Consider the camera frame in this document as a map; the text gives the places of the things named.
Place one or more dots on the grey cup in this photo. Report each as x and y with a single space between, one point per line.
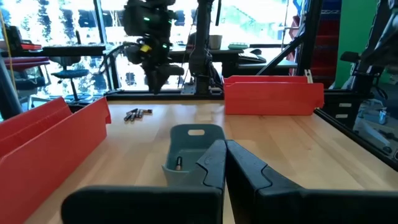
215 42

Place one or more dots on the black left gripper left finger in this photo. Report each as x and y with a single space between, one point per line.
140 205

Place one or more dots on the blue-grey plastic basket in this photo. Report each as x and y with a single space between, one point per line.
189 146

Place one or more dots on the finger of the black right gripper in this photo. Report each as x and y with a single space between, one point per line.
152 77
168 71

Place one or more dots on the black office chair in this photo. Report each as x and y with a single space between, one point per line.
70 73

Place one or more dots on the black office desk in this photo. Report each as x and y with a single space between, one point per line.
74 50

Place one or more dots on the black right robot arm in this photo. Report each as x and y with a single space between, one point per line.
201 46

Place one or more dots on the black copper-top AA battery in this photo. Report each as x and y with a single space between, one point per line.
178 163
133 115
148 111
140 113
127 117

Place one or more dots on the long red plastic bin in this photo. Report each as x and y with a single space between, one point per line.
46 155
270 99

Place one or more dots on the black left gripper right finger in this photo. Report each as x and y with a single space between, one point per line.
311 208

